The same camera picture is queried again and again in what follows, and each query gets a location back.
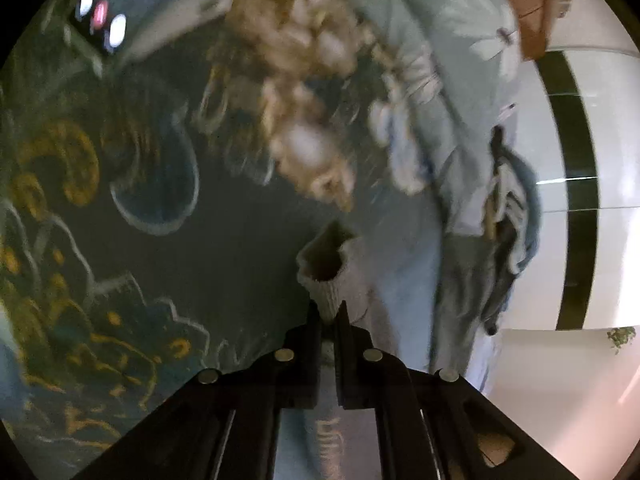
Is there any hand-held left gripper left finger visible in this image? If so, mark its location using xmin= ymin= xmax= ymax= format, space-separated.
xmin=75 ymin=300 xmax=322 ymax=480

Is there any blue garment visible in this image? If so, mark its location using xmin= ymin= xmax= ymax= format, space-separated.
xmin=500 ymin=152 xmax=544 ymax=277

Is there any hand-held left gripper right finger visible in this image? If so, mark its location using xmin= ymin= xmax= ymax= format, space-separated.
xmin=335 ymin=300 xmax=581 ymax=480

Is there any black white striped garment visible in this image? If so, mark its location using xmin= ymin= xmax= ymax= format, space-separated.
xmin=482 ymin=125 xmax=526 ymax=337

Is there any light blue floral quilt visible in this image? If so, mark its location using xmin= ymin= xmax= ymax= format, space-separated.
xmin=345 ymin=0 xmax=526 ymax=396

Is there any grey knit sweater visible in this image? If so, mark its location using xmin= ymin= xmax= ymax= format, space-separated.
xmin=280 ymin=219 xmax=388 ymax=480

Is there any dark floral blanket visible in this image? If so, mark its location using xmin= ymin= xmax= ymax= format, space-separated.
xmin=0 ymin=0 xmax=451 ymax=480

